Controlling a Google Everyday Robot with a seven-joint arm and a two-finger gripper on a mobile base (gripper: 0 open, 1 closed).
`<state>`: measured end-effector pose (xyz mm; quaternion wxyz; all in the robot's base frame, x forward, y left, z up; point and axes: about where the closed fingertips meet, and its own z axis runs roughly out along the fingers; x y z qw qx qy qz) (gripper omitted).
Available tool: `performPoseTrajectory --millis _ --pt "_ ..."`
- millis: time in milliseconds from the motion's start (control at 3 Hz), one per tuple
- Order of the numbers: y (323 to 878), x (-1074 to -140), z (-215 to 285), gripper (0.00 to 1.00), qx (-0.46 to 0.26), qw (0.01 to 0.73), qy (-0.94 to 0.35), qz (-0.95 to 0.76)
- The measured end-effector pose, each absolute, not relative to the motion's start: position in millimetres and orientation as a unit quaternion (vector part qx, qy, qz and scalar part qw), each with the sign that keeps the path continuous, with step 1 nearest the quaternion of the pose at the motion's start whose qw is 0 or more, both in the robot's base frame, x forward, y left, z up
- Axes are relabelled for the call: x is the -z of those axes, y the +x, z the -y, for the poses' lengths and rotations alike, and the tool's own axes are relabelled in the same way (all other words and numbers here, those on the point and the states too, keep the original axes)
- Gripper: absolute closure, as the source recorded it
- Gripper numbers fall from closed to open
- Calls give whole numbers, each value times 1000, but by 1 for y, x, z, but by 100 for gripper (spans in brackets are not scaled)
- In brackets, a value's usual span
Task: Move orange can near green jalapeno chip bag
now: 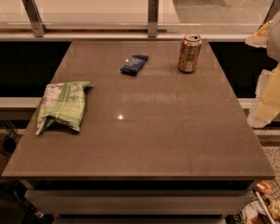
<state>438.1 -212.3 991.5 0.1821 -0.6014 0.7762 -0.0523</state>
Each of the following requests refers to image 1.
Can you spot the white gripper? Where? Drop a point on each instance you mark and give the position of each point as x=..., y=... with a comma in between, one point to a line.
x=279, y=36

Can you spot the orange soda can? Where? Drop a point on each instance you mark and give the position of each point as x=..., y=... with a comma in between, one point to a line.
x=189, y=53

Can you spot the green jalapeno chip bag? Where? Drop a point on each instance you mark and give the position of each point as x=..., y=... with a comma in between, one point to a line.
x=64, y=103

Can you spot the blue snack bar wrapper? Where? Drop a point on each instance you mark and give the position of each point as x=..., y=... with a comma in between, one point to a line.
x=134, y=65

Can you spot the dark round stool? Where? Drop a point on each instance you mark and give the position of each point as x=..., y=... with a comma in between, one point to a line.
x=7, y=146

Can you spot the right metal railing bracket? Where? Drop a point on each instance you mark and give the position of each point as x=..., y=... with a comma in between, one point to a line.
x=274, y=8

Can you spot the metal railing bracket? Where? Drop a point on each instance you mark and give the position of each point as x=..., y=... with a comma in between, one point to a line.
x=152, y=18
x=38, y=28
x=274, y=8

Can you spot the middle metal railing bracket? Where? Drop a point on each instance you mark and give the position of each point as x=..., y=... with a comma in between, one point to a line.
x=152, y=18

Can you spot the wire basket with items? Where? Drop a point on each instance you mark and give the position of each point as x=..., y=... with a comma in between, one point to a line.
x=265, y=207

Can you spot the left metal railing bracket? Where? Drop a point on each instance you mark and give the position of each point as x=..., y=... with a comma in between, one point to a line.
x=38, y=28

